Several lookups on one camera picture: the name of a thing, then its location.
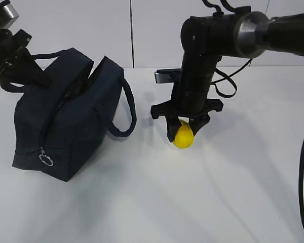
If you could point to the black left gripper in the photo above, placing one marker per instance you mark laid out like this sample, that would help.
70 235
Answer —
16 63

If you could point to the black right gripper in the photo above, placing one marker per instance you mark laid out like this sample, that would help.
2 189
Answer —
197 119

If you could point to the yellow lemon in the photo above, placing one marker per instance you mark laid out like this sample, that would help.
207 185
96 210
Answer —
184 137

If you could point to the dark navy fabric lunch bag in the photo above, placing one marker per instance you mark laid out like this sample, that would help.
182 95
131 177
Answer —
59 128

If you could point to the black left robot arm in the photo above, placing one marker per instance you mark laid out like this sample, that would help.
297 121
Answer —
16 63

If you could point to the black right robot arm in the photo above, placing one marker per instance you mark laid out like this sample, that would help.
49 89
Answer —
241 33

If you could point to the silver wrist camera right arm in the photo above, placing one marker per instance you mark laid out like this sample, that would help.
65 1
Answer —
164 76

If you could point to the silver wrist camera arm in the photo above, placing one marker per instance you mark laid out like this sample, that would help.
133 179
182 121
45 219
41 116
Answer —
8 15
164 76

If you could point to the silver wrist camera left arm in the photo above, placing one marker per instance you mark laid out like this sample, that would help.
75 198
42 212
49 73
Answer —
8 15

